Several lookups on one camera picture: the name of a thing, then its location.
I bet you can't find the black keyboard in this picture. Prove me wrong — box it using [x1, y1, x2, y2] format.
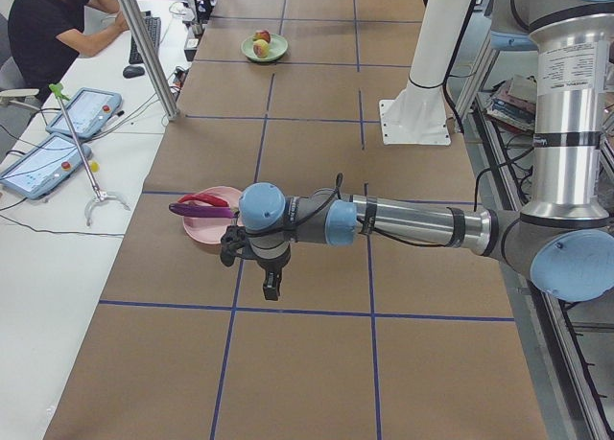
[128, 15, 162, 64]

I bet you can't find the pink plate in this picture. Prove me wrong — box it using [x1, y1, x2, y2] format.
[183, 186, 242, 244]

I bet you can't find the green plate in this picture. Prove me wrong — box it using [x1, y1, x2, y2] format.
[241, 34, 289, 63]

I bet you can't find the purple eggplant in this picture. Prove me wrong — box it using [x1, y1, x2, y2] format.
[168, 202, 237, 219]

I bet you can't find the lower teach pendant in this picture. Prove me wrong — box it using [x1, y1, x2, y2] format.
[1, 133, 83, 199]

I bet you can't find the red green pomegranate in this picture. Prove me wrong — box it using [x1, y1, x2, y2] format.
[252, 29, 272, 43]

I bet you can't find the seated person black shirt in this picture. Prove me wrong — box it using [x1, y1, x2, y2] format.
[8, 0, 129, 100]

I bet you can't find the white pedestal column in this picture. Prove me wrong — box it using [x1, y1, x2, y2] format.
[379, 0, 475, 146]

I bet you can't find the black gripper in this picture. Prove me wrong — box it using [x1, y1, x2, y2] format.
[255, 245, 291, 301]

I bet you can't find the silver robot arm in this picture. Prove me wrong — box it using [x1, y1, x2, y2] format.
[221, 0, 613, 302]

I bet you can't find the reacher grabber stick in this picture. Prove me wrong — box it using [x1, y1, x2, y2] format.
[46, 82, 130, 226]

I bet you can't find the stack of magazines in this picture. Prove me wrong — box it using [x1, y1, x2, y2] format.
[485, 75, 537, 131]

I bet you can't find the upper teach pendant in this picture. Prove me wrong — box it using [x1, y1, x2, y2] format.
[65, 87, 123, 140]

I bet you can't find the teach pendant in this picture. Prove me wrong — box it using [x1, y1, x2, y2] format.
[65, 87, 123, 140]
[1, 133, 83, 199]

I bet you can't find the red chili pepper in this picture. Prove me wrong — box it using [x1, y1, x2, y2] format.
[177, 193, 229, 207]

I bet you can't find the yellow pink peach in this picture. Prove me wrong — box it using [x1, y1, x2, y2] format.
[252, 40, 270, 59]

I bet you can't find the aluminium frame post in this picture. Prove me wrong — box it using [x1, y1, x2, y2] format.
[118, 0, 179, 122]

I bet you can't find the black computer mouse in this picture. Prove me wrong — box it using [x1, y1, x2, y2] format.
[122, 65, 145, 79]

